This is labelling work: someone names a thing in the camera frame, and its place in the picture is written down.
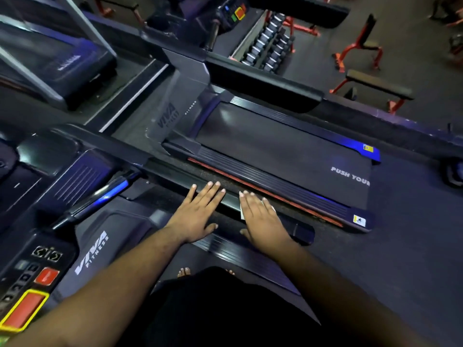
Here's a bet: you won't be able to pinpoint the person's right hand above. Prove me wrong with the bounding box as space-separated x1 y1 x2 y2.
239 190 294 255

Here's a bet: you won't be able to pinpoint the person's left hand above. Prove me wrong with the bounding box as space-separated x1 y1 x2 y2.
164 181 226 245

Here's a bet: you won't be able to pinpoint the white wiping cloth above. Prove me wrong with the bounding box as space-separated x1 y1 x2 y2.
240 198 278 221

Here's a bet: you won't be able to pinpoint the person's left forearm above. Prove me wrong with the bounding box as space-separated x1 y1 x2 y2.
5 227 186 347

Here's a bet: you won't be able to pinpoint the person's right forearm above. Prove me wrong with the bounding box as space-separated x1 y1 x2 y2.
266 242 436 347

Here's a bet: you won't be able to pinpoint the black treadmill with red stripe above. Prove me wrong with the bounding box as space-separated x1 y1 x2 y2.
112 0 382 235

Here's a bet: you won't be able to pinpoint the person's black shorts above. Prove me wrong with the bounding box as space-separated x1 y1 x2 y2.
119 267 322 347

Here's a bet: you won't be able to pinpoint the black treadmill with button console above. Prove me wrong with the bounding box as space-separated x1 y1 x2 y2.
0 119 322 347

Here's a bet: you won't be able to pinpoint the row of chrome dumbbells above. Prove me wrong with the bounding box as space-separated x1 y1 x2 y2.
240 12 295 73

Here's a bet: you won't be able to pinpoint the red square console button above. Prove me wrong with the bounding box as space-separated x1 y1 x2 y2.
34 267 60 286

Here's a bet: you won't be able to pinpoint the red flat weight bench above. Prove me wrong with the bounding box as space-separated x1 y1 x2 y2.
329 69 415 115

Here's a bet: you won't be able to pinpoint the black round wheel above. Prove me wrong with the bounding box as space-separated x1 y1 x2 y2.
439 156 463 189

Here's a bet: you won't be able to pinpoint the black treadmill with silver uprights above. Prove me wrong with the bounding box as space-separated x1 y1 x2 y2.
0 0 118 112

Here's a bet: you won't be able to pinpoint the red adjustable weight bench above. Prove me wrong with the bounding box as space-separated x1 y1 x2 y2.
332 13 384 73

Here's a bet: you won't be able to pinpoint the yellow-framed red stop button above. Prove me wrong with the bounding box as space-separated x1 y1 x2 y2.
0 290 50 333

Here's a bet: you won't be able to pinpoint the red black gym equipment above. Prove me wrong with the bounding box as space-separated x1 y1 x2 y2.
448 32 463 66
429 0 463 27

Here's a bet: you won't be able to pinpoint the red dumbbell rack frame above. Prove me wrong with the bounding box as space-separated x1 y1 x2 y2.
265 10 321 54

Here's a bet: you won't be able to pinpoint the red gym machine frame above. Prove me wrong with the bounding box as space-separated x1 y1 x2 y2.
80 0 145 26

